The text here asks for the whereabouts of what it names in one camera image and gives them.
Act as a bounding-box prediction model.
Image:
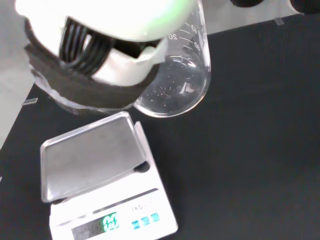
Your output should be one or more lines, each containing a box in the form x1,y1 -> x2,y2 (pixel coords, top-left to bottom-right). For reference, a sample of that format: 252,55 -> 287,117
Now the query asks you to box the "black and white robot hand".
14,0 -> 199,116

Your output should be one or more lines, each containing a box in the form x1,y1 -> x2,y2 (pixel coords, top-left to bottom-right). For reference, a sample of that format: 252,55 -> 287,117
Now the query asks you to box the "white electronic balance steel pan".
39,111 -> 180,240

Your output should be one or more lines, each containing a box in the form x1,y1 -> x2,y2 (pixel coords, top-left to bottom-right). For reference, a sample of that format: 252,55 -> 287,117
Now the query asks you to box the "black round stand foot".
229,0 -> 266,8
290,0 -> 320,15

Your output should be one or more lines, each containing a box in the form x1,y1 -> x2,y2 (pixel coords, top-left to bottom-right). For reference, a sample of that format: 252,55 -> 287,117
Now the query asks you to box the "black bench cloth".
0,11 -> 320,240

